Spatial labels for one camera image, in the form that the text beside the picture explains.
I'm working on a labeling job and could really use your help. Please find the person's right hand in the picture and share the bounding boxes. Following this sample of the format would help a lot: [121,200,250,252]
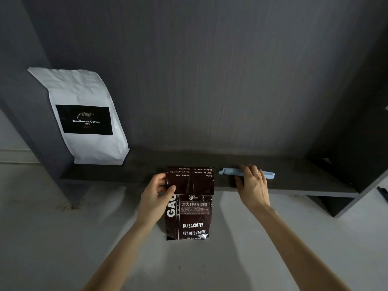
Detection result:
[235,164,271,211]

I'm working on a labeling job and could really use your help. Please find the person's left hand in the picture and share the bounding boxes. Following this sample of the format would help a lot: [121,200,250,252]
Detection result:
[136,173,177,225]

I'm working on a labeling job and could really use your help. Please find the light blue bag clip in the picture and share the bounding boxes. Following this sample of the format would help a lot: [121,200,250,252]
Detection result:
[218,167,276,180]

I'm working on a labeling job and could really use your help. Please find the dark brown coffee bag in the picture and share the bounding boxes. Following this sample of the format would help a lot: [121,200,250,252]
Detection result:
[165,166,215,241]

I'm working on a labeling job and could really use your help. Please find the person's left forearm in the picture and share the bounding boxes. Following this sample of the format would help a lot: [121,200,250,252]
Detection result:
[79,219,162,291]

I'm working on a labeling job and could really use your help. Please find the person's right forearm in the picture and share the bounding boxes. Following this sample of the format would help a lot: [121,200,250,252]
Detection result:
[247,204,354,291]

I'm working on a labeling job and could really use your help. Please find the dark grey shelf unit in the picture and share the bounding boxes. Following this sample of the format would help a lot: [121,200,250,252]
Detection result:
[0,0,388,219]

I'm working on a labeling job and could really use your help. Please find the white coffee bag black label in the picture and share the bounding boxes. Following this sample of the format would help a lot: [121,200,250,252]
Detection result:
[27,67,129,166]

